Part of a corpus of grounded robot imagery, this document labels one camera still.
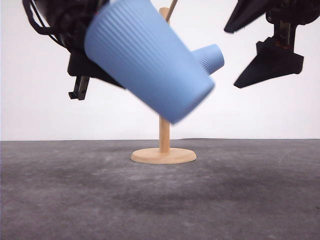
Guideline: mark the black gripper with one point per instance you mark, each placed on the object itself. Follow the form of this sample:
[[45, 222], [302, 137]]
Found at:
[[273, 59], [68, 22]]

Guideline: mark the light blue plastic cup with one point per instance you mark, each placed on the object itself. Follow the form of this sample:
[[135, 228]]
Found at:
[[138, 43]]

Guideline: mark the light blue ribbed cup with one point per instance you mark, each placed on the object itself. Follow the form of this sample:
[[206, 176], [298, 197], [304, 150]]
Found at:
[[210, 57]]

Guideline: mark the wooden cup tree stand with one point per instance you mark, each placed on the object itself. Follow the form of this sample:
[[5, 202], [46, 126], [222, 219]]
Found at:
[[165, 154]]

